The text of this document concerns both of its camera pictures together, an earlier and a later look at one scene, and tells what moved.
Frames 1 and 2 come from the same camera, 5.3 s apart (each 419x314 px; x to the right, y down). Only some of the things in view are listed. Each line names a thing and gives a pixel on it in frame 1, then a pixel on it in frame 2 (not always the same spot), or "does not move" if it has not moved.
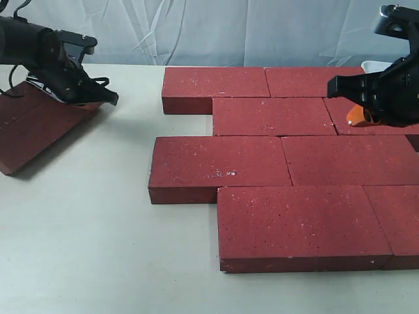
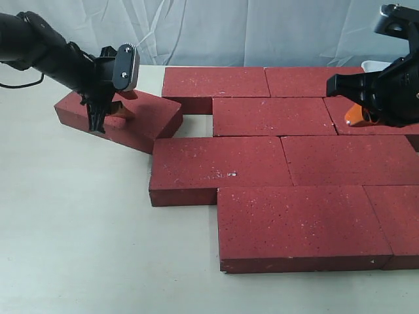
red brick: [272, 116] does not move
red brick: [32, 122] to [148, 118]
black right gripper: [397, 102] does not move
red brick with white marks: [188, 170] does not move
